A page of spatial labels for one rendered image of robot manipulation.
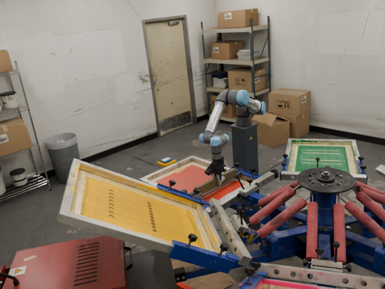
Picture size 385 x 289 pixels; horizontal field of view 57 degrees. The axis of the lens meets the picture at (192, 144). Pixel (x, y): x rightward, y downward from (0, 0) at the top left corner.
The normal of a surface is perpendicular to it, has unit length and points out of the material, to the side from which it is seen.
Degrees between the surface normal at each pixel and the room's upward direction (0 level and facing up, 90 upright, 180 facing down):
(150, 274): 0
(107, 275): 0
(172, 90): 90
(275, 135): 90
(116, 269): 0
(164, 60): 90
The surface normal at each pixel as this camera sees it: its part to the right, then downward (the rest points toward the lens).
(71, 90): 0.67, 0.20
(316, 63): -0.74, 0.31
